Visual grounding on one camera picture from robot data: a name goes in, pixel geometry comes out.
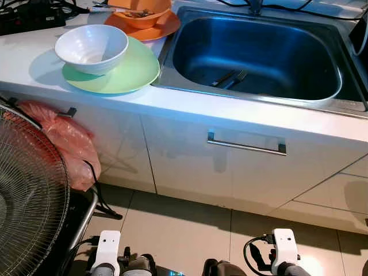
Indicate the silver metal fork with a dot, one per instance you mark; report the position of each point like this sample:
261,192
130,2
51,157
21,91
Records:
244,74

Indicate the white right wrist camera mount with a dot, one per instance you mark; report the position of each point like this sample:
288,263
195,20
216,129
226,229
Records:
284,247

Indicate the black power strip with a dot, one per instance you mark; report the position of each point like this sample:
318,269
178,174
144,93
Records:
29,20

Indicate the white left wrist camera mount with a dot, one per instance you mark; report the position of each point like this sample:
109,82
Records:
105,247

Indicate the dark sink faucet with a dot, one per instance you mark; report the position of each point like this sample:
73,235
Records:
256,7

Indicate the black fan stand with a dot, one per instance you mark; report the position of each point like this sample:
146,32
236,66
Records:
83,224

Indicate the orange plate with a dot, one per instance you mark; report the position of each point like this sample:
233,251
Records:
164,31

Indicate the light green plate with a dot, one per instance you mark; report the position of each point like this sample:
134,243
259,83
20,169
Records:
133,72

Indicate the grey robot leg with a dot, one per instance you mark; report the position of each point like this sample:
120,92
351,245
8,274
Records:
141,265
224,269

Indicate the red plastic bag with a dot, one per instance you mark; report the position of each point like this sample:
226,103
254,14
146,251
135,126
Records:
69,149

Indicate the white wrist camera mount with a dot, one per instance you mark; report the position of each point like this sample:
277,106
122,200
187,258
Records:
284,247
105,247

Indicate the grey robot left leg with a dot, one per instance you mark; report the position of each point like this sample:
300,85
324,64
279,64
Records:
141,265

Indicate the metal grille floor fan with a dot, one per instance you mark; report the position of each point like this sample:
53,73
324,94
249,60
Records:
29,190

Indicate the silver metal utensil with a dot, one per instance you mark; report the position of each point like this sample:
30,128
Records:
139,12

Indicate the grey robot right leg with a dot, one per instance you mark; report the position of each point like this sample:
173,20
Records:
224,269

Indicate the stainless steel sink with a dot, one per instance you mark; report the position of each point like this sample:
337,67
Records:
259,52

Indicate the orange bowl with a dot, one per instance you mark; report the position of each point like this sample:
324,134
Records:
141,20

